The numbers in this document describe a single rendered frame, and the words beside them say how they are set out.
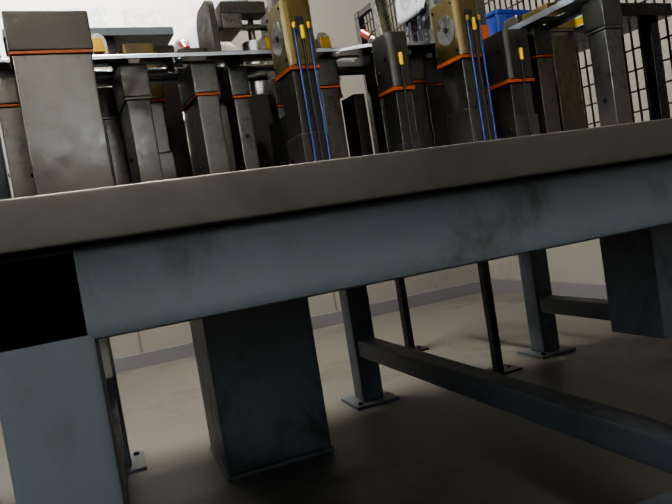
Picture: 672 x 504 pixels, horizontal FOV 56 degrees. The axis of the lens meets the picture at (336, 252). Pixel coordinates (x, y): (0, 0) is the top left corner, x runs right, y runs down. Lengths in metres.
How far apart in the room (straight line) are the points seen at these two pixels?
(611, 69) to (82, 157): 0.96
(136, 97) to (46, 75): 0.21
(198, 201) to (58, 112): 0.58
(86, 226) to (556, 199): 0.48
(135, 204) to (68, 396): 0.17
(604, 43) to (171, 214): 1.00
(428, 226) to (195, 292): 0.24
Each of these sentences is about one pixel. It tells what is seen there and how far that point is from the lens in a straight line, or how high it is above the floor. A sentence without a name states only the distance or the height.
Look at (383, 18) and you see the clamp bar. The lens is 1.73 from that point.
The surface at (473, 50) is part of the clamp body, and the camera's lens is 1.32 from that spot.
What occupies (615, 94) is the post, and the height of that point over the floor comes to 0.80.
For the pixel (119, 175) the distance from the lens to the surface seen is 1.38.
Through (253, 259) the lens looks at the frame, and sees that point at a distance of 0.57.
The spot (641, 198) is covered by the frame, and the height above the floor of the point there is 0.62.
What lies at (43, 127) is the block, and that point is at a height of 0.85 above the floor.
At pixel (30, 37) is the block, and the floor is 0.99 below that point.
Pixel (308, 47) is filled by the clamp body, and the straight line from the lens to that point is 1.18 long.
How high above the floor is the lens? 0.65
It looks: 3 degrees down
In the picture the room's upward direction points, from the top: 9 degrees counter-clockwise
